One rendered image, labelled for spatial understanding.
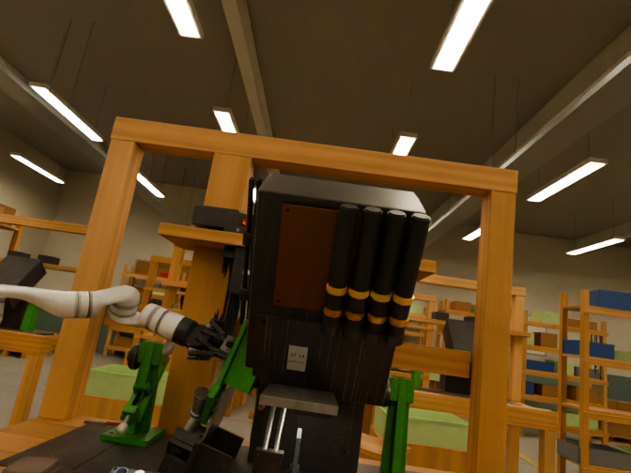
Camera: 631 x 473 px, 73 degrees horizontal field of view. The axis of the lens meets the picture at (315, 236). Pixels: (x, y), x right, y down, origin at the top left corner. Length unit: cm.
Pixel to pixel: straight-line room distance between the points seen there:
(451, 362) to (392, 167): 72
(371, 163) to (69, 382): 126
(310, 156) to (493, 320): 85
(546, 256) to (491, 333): 1139
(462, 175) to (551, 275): 1133
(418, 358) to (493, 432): 32
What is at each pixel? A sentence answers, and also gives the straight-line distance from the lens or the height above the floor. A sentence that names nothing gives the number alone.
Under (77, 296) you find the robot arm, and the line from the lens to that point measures 125.
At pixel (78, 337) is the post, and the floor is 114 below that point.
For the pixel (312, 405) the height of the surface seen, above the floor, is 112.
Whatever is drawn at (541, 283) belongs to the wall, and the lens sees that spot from 1275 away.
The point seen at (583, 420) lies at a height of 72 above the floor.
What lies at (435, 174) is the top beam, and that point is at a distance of 162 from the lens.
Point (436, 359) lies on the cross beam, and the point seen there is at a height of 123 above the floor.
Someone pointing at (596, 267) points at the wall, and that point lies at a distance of 1358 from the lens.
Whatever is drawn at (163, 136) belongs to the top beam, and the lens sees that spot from 171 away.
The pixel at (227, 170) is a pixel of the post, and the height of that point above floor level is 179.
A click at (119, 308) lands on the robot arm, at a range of 127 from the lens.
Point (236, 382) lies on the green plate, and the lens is 112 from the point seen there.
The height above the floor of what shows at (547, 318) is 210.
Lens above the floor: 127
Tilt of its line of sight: 12 degrees up
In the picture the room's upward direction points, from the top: 8 degrees clockwise
